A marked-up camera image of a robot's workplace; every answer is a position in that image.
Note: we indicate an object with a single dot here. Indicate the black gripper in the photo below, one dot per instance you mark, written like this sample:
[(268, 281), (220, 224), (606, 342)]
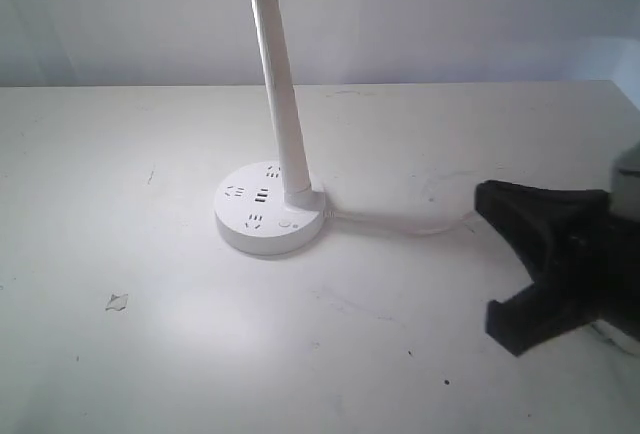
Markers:
[(583, 259)]

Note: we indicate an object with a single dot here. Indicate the white desk lamp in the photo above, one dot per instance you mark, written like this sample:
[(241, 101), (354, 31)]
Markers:
[(272, 207)]

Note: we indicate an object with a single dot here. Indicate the white power strip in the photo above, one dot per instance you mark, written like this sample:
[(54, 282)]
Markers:
[(614, 337)]

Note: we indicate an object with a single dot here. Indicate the small torn tape scrap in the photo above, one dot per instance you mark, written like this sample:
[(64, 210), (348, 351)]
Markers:
[(117, 303)]

